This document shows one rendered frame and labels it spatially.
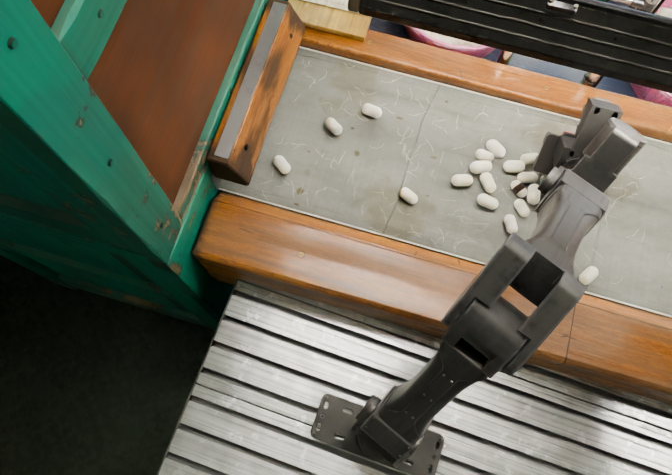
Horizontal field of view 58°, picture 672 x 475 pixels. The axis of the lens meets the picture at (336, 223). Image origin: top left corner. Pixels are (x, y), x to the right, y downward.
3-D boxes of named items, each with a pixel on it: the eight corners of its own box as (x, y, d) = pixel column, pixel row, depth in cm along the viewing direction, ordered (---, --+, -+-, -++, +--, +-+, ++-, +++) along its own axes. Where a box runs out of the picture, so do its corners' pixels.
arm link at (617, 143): (601, 106, 85) (592, 122, 75) (654, 142, 83) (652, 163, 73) (548, 170, 91) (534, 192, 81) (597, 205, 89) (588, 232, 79)
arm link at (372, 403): (375, 392, 83) (349, 426, 82) (426, 436, 82) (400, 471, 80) (371, 395, 89) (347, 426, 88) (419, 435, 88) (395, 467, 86)
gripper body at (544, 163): (547, 129, 94) (551, 147, 88) (612, 146, 93) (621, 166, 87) (531, 166, 97) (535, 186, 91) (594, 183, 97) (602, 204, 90)
